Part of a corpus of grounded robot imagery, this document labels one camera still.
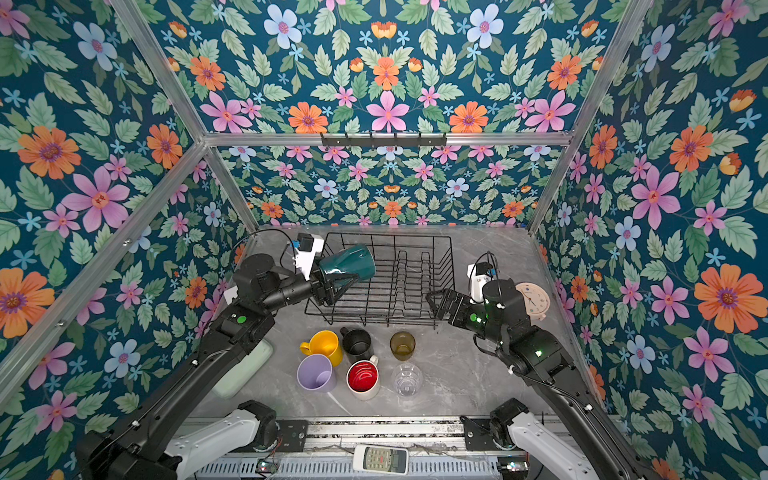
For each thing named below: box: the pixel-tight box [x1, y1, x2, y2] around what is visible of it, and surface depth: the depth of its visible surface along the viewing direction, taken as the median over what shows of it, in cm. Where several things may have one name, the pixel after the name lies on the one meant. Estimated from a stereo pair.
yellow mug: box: [299, 330, 344, 367], surface depth 84 cm
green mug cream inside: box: [319, 244, 376, 279], surface depth 63 cm
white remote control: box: [352, 444, 409, 475], surface depth 71 cm
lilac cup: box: [296, 354, 337, 392], surface depth 75 cm
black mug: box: [340, 326, 374, 359], surface depth 84 cm
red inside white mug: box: [346, 355, 379, 401], surface depth 78 cm
